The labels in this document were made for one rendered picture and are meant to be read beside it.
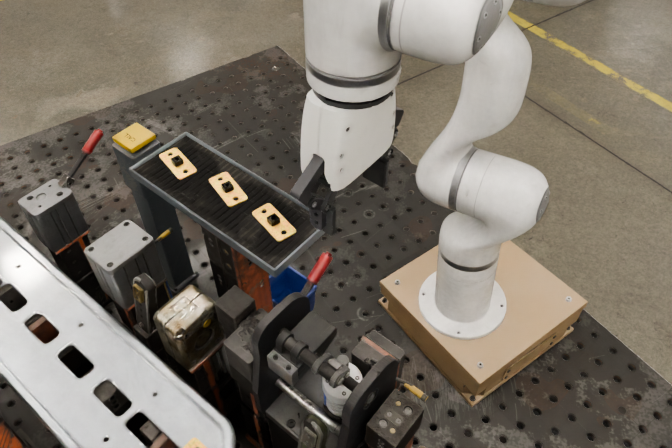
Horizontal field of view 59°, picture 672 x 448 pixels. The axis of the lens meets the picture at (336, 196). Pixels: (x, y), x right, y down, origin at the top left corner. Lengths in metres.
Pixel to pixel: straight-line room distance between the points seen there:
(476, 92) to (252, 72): 1.33
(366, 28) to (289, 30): 3.33
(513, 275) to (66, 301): 0.94
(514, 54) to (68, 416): 0.88
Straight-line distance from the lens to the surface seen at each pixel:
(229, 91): 2.10
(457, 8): 0.44
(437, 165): 1.05
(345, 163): 0.56
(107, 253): 1.11
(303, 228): 1.01
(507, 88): 0.95
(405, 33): 0.46
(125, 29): 4.01
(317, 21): 0.49
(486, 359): 1.31
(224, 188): 1.07
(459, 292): 1.25
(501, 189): 1.04
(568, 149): 3.11
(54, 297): 1.23
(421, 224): 1.64
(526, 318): 1.38
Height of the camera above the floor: 1.92
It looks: 46 degrees down
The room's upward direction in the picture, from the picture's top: straight up
